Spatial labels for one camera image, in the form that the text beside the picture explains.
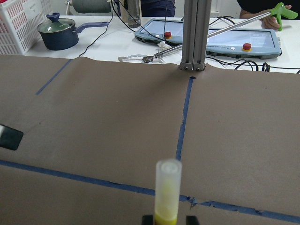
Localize right teach pendant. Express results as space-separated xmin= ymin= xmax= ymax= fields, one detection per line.
xmin=206 ymin=29 xmax=282 ymax=59

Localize teach pendant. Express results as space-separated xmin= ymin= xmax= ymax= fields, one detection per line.
xmin=206 ymin=29 xmax=282 ymax=59
xmin=135 ymin=19 xmax=184 ymax=46

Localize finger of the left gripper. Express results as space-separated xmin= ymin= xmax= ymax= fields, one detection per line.
xmin=0 ymin=124 xmax=23 ymax=150

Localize left teach pendant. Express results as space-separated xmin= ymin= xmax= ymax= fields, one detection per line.
xmin=135 ymin=19 xmax=184 ymax=46

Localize clear water bottle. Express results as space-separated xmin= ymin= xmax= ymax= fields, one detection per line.
xmin=127 ymin=0 xmax=141 ymax=28

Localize yellow highlighter pen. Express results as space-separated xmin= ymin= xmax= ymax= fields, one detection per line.
xmin=154 ymin=159 xmax=182 ymax=225

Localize white plastic basket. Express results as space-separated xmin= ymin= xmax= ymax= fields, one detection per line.
xmin=0 ymin=0 xmax=52 ymax=55

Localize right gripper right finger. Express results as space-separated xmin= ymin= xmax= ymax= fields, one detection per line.
xmin=186 ymin=216 xmax=199 ymax=225

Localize aluminium frame post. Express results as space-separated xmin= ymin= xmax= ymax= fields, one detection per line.
xmin=180 ymin=0 xmax=211 ymax=71

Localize dark blue saucepan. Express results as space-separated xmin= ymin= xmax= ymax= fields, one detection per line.
xmin=37 ymin=13 xmax=109 ymax=51

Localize green handled reach grabber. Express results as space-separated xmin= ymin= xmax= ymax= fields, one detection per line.
xmin=118 ymin=3 xmax=298 ymax=63

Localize person in black shirt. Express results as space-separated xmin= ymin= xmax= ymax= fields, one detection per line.
xmin=141 ymin=0 xmax=300 ymax=30

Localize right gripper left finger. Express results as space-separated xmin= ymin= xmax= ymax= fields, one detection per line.
xmin=142 ymin=215 xmax=154 ymax=225

